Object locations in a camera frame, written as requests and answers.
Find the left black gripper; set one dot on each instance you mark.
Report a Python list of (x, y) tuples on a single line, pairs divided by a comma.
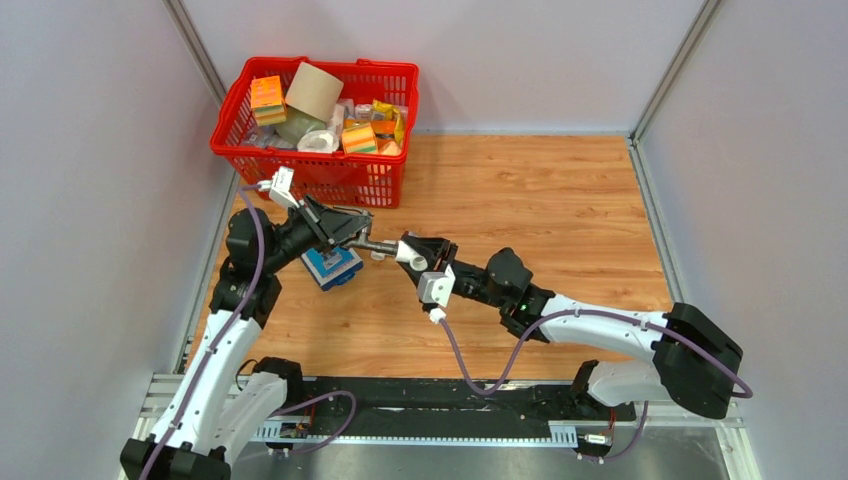
[(337, 225)]

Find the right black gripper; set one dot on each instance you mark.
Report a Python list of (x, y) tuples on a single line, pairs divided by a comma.
[(433, 251)]

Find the dark grey metal faucet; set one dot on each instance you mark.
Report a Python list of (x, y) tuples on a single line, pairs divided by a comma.
[(361, 240)]

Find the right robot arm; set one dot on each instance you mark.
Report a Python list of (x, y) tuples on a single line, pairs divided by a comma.
[(680, 355)]

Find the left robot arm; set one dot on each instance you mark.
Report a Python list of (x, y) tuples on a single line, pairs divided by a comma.
[(202, 432)]

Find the blue razor package box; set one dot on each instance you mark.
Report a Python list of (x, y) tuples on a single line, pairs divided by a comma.
[(332, 269)]

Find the white tape roll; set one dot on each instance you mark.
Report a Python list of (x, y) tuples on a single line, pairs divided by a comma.
[(319, 141)]

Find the orange striped sponge block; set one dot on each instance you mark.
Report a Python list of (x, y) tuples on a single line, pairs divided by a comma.
[(359, 139)]

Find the red plastic shopping basket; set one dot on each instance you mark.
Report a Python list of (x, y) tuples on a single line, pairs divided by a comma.
[(368, 180)]

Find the pale green tape roll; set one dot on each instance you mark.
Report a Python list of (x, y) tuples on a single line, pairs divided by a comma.
[(296, 125)]

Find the yellow snack packet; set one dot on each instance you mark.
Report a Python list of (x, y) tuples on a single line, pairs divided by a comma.
[(387, 122)]

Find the brown cardboard tape roll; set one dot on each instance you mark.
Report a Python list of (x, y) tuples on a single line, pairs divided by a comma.
[(314, 92)]

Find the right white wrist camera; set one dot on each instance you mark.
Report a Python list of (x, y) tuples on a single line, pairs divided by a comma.
[(434, 291)]

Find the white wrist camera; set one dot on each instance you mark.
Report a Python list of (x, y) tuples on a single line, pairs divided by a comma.
[(434, 291), (278, 188)]

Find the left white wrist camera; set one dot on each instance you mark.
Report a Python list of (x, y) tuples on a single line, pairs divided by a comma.
[(278, 188)]

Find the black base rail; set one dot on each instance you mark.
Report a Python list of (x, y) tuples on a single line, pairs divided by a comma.
[(423, 408)]

